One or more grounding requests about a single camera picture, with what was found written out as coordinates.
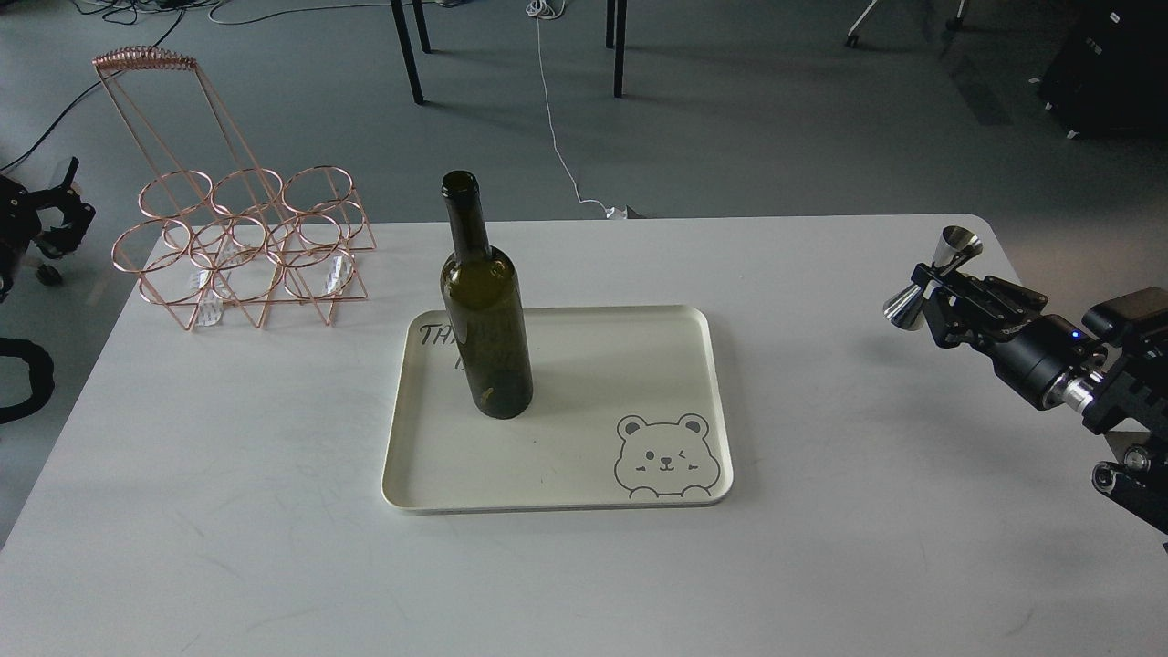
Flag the rose gold wire bottle rack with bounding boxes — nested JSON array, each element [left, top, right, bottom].
[[93, 46, 377, 331]]

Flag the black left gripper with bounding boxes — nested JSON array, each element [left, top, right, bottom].
[[1, 157, 96, 293]]

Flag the black sleeved left cable loop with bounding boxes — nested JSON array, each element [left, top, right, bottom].
[[0, 337, 56, 426]]

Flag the dark green wine bottle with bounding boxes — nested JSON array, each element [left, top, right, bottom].
[[442, 170, 534, 419]]

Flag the white chair base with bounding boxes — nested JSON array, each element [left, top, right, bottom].
[[843, 1, 973, 49]]

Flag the white floor cable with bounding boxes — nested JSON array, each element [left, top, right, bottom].
[[526, 0, 631, 220]]

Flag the cream bear serving tray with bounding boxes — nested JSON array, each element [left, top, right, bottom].
[[382, 305, 735, 513]]

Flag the black case on floor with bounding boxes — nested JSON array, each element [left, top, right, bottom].
[[1038, 1, 1167, 139]]

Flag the black table leg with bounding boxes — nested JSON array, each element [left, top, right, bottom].
[[391, 0, 433, 108], [605, 0, 630, 99]]

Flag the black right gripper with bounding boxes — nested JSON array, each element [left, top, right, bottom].
[[911, 263, 1107, 412]]

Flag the steel double jigger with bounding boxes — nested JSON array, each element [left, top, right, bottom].
[[881, 224, 983, 331]]

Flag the black floor cables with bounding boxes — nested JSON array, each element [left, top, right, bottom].
[[0, 0, 392, 174]]

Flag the black table leg right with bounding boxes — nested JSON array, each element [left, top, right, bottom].
[[605, 0, 630, 99]]

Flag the black table leg left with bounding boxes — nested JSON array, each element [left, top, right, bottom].
[[391, 0, 433, 108]]

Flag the black caster wheel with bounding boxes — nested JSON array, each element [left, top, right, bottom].
[[35, 263, 64, 288]]

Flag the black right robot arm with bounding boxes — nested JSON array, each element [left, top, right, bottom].
[[911, 265, 1167, 531]]

